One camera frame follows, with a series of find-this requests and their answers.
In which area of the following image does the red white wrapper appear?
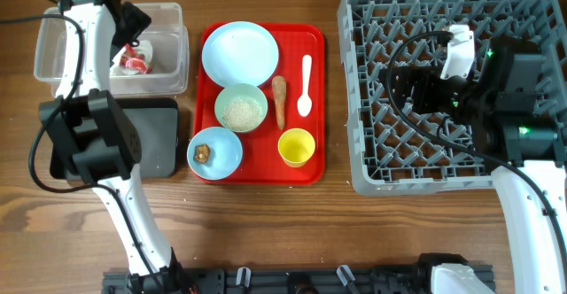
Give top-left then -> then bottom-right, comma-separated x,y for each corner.
110,40 -> 153,76

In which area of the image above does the white rice pile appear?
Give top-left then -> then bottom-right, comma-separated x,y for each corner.
222,97 -> 263,132

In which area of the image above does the small light blue bowl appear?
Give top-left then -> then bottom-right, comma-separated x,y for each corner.
186,127 -> 244,181

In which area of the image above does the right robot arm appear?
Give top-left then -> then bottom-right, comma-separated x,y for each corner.
383,25 -> 566,293

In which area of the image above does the brown food scrap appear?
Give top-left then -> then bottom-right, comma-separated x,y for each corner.
193,143 -> 211,164

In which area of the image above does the green bowl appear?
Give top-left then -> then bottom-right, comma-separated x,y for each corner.
214,83 -> 268,133

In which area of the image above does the red serving tray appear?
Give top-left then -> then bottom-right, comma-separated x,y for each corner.
205,22 -> 326,186

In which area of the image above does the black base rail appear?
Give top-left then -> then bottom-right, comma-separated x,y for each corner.
101,265 -> 495,294

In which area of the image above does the yellow cup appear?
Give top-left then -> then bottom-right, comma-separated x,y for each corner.
277,128 -> 316,168

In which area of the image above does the white plastic spoon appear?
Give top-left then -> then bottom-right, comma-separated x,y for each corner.
297,55 -> 313,117

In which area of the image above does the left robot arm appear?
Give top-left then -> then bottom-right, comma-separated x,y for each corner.
39,0 -> 198,293

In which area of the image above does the clear plastic bin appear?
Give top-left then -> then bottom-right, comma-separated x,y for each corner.
34,3 -> 190,97

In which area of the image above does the black tray bin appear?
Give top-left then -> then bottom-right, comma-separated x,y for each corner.
49,97 -> 180,182

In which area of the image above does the large light blue plate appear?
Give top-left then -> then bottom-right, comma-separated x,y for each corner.
201,21 -> 279,88

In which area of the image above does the grey dishwasher rack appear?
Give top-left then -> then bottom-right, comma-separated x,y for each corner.
338,0 -> 566,196

